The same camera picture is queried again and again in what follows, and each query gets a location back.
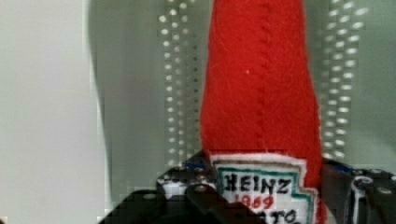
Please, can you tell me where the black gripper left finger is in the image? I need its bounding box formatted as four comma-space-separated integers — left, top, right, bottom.
99, 151, 263, 224

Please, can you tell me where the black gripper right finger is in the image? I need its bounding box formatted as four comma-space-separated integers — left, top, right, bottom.
321, 159, 396, 224

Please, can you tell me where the red plush ketchup bottle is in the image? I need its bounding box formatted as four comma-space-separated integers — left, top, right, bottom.
201, 0, 326, 224

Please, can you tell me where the green oval strainer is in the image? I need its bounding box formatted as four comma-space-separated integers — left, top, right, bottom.
83, 0, 396, 203

